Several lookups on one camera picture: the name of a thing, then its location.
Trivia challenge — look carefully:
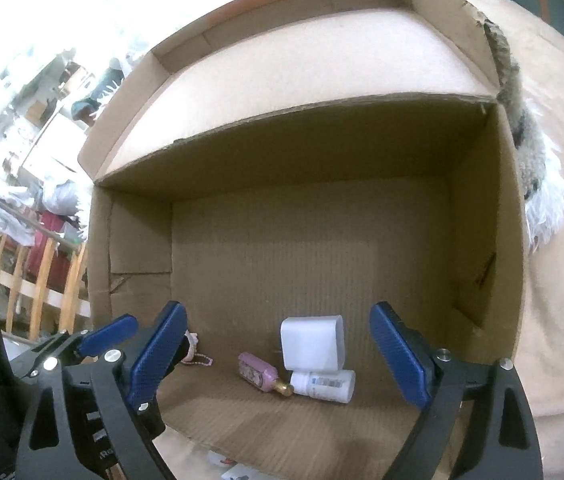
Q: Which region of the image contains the pink soft case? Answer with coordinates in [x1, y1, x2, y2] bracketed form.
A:
[178, 330, 213, 367]

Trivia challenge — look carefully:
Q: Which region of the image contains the small white labelled bottle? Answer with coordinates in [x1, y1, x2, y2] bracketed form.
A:
[291, 370, 357, 404]

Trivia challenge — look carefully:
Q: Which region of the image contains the white charger plug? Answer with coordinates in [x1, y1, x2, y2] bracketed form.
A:
[280, 315, 346, 373]

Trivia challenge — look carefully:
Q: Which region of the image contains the pink perfume bottle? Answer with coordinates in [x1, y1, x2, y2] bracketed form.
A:
[237, 352, 294, 396]

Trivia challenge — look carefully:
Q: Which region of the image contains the white red pill bottle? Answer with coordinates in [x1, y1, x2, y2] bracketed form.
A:
[207, 451, 236, 469]

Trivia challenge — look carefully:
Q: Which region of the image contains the white remote control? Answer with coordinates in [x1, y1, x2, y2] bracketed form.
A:
[221, 464, 277, 480]

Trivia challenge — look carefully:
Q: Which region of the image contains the wooden chair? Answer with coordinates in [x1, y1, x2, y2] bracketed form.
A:
[0, 200, 92, 341]

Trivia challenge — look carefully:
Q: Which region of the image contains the brown cardboard box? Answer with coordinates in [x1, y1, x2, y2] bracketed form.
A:
[79, 0, 526, 479]

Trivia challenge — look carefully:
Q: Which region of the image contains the furry black white blanket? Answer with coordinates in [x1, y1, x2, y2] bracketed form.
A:
[484, 20, 564, 252]

